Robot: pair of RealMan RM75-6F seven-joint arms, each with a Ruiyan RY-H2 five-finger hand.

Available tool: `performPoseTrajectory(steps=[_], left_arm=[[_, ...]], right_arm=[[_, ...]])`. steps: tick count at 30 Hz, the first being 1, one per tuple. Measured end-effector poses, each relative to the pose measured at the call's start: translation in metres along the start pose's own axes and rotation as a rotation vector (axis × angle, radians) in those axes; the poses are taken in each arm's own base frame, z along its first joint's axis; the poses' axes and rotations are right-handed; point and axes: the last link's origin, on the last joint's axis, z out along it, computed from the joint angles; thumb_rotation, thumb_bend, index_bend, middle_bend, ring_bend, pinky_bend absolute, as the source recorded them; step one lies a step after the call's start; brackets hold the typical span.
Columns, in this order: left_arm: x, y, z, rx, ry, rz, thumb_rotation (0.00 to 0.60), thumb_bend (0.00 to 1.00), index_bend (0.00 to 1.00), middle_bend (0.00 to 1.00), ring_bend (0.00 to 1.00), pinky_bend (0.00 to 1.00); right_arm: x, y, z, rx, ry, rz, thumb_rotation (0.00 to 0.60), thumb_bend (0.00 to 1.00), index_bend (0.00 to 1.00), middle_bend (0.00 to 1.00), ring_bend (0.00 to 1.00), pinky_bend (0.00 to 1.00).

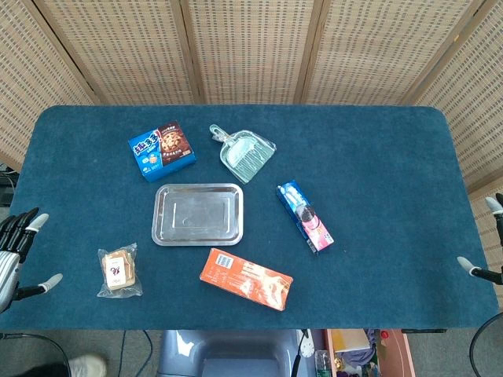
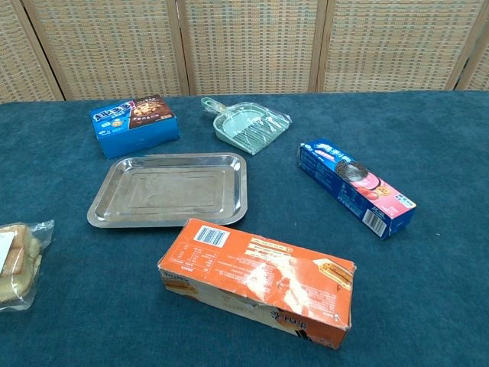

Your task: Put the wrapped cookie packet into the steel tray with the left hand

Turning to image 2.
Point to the stainless steel tray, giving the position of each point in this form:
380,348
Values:
168,191

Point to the bagged sliced bread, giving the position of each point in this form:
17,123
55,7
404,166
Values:
15,262

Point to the green dustpan in plastic wrap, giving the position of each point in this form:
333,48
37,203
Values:
248,128

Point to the orange cracker box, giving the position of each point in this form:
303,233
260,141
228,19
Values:
260,275

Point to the blue Oreo cookie box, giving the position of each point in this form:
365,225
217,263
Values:
355,187

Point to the blue chocolate chip cookie box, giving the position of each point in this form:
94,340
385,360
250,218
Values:
133,128

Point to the woven folding screen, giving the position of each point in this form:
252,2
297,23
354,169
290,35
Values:
244,46

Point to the blue tablecloth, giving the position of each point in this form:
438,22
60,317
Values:
95,306

